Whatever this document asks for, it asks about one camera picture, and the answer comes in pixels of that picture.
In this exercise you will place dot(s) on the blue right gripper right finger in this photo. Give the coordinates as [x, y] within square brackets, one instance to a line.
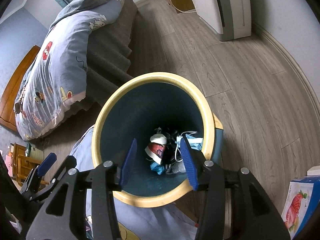
[190, 162]

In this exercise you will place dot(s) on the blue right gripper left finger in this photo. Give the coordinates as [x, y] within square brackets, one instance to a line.
[127, 163]

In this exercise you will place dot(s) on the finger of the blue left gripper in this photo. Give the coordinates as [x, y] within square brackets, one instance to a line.
[47, 163]

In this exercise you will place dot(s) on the blue surgical face mask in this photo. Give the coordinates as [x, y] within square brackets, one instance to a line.
[195, 143]

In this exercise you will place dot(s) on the red floral paper cup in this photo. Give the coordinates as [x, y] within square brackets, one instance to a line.
[156, 147]

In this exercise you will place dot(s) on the black plastic trash bag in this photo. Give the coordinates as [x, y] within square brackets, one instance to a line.
[171, 153]

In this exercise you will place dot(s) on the yellow rimmed teal trash bin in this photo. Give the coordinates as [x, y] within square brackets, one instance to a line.
[155, 111]

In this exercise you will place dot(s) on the wooden stool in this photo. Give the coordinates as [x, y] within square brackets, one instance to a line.
[23, 162]

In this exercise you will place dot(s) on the wooden bed headboard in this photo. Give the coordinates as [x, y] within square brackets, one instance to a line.
[8, 97]

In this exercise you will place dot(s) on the blue cartoon bed duvet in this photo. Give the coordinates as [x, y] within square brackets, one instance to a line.
[56, 79]

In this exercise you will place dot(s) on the dark grey bed skirt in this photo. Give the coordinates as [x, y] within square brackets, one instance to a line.
[107, 59]

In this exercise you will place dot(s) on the strawberry picture box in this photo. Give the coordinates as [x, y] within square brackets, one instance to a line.
[301, 202]

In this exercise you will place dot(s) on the white air purifier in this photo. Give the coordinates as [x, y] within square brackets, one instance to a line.
[228, 19]

